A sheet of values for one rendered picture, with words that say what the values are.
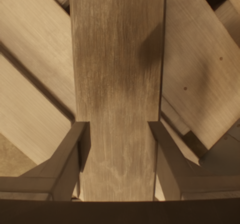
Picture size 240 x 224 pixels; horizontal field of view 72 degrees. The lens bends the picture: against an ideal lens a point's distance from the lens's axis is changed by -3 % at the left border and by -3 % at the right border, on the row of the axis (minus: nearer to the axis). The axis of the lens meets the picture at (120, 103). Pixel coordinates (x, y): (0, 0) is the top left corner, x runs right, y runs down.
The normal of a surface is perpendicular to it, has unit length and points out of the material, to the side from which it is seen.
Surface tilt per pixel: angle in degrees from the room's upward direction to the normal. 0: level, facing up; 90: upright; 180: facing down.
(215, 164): 90
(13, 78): 0
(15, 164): 0
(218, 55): 0
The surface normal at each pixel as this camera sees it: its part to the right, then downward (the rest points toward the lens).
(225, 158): -0.80, -0.58
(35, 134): 0.00, 0.25
